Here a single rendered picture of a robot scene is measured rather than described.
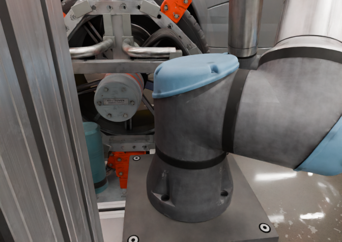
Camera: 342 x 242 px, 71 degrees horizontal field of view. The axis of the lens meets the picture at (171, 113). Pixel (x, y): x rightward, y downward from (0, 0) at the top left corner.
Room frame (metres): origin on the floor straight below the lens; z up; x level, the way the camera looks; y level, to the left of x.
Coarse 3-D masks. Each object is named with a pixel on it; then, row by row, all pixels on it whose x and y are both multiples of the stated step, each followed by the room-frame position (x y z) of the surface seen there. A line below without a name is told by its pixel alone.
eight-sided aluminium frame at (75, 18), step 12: (144, 0) 0.78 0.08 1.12; (72, 12) 0.78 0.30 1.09; (84, 12) 0.78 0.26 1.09; (96, 12) 0.78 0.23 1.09; (108, 12) 0.78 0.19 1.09; (120, 12) 0.78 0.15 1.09; (132, 12) 0.79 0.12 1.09; (144, 12) 0.78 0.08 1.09; (156, 12) 0.79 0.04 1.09; (72, 24) 0.78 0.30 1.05; (168, 24) 0.79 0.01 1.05; (180, 36) 0.83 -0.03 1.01; (192, 48) 0.79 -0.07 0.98; (84, 120) 0.83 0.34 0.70; (108, 144) 0.78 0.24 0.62; (120, 144) 0.78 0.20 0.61; (132, 144) 0.78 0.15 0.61; (144, 144) 0.79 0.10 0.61
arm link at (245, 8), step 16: (240, 0) 0.57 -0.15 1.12; (256, 0) 0.57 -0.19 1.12; (240, 16) 0.58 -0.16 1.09; (256, 16) 0.58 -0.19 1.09; (240, 32) 0.59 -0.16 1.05; (256, 32) 0.59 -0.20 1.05; (240, 48) 0.60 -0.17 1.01; (256, 48) 0.61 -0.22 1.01; (240, 64) 0.61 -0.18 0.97; (256, 64) 0.60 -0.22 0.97
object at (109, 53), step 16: (96, 16) 0.88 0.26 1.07; (80, 32) 0.96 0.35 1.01; (96, 32) 0.88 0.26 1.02; (80, 80) 1.02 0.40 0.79; (96, 80) 0.90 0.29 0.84; (144, 80) 0.93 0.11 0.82; (80, 96) 0.95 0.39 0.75; (144, 96) 0.89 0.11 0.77; (96, 112) 0.95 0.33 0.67; (144, 112) 1.07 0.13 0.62; (112, 128) 0.89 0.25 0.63; (128, 128) 0.90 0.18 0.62; (144, 128) 0.90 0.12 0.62
